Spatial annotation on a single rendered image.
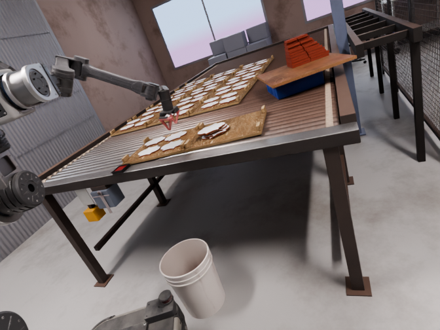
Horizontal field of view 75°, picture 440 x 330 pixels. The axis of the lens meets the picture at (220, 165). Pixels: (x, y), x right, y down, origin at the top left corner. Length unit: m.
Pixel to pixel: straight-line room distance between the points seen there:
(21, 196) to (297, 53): 1.72
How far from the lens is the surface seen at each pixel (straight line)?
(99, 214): 2.03
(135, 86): 1.54
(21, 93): 1.10
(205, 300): 1.79
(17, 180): 1.24
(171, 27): 7.59
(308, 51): 2.10
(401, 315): 1.72
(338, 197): 1.38
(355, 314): 1.72
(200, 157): 1.39
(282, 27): 7.01
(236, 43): 6.15
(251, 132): 1.40
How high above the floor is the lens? 1.40
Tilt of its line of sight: 23 degrees down
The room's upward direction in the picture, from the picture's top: 21 degrees counter-clockwise
